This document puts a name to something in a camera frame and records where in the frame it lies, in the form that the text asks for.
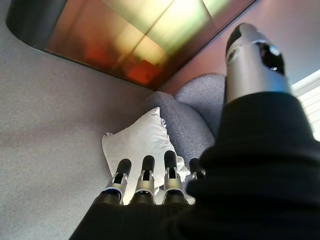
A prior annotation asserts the white curtain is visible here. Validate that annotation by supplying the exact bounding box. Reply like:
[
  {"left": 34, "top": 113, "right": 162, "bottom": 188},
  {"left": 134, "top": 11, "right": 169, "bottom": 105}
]
[{"left": 290, "top": 72, "right": 320, "bottom": 142}]

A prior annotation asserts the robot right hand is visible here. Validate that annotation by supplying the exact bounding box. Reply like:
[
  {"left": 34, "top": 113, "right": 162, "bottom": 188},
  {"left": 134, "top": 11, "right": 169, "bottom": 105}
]
[{"left": 69, "top": 22, "right": 320, "bottom": 240}]

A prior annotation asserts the white fringed cushion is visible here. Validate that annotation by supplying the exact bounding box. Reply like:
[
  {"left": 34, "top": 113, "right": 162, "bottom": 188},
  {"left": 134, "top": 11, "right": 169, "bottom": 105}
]
[{"left": 101, "top": 106, "right": 192, "bottom": 205}]

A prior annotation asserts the grey fabric armchair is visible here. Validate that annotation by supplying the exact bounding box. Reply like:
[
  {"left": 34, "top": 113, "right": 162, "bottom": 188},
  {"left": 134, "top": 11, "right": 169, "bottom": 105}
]
[{"left": 146, "top": 72, "right": 228, "bottom": 162}]

